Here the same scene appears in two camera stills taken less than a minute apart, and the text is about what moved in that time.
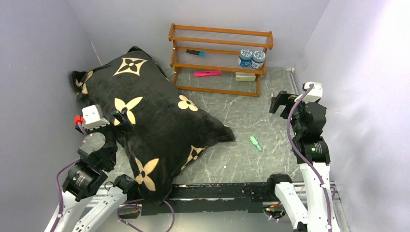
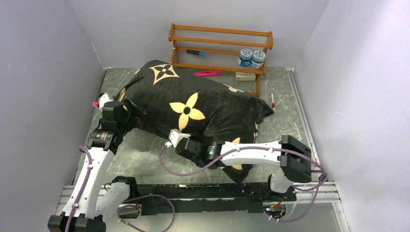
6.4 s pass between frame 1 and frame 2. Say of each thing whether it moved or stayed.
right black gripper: moved
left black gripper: moved
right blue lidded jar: stayed
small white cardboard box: stayed
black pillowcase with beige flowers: moved
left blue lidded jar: stayed
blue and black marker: stayed
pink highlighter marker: stayed
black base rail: stayed
